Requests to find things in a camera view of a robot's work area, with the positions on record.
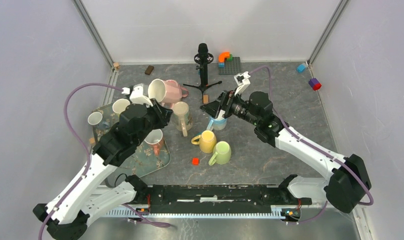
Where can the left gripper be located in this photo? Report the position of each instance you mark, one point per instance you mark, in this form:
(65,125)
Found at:
(162,114)

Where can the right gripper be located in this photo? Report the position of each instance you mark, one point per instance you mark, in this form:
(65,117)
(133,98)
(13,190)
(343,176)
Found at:
(213,108)

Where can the salmon flower mug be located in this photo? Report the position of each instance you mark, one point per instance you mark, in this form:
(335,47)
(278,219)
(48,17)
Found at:
(155,139)

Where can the pink octagonal mug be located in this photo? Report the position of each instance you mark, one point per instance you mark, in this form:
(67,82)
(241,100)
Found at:
(165,91)

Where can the yellow-green octagonal mug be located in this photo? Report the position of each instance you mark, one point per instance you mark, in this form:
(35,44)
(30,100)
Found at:
(120,106)

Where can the light green mug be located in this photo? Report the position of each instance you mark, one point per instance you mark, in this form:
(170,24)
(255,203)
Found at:
(221,154)

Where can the small grey-blue mug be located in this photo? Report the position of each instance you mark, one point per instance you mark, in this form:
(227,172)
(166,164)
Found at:
(96,120)

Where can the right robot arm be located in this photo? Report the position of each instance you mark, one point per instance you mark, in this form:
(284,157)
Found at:
(344,181)

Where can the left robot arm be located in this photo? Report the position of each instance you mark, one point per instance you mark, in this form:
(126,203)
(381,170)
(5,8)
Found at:
(68,215)

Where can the blue white mug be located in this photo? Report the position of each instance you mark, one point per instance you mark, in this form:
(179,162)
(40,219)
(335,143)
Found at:
(216,124)

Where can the tall seashell cream mug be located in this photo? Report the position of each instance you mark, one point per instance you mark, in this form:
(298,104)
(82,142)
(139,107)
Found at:
(182,118)

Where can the pink ghost pattern mug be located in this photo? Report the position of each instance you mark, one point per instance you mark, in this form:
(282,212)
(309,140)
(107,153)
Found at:
(184,91)

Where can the yellow mug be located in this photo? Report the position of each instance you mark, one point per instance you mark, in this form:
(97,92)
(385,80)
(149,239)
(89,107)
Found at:
(206,141)

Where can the wooden block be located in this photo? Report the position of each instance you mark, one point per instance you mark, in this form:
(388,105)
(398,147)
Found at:
(205,99)

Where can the grey lego baseplate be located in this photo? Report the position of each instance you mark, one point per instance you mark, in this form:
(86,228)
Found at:
(231,67)

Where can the green lego brick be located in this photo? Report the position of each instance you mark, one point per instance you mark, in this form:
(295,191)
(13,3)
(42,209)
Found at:
(228,58)

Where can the orange curved block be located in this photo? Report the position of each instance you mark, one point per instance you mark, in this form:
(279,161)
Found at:
(222,57)

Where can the black microphone on tripod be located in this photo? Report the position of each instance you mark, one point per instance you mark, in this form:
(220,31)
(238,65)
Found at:
(202,59)

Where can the floral green tray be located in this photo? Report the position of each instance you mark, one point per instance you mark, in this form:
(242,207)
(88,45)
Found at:
(143,161)

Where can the brown block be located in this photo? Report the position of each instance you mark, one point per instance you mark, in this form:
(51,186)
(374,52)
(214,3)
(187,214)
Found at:
(149,70)

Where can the red cube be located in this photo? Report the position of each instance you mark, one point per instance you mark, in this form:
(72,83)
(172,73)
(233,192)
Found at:
(195,161)

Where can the small wooden cube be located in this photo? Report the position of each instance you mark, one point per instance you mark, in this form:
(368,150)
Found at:
(116,66)

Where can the blue block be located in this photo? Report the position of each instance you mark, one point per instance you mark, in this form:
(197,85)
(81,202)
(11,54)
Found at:
(301,68)

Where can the purple red block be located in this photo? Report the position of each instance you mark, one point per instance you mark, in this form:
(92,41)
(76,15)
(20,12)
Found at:
(314,84)

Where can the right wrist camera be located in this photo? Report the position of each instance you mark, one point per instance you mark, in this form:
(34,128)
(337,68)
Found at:
(242,81)

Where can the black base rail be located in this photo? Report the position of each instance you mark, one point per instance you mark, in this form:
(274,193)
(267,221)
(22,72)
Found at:
(214,199)

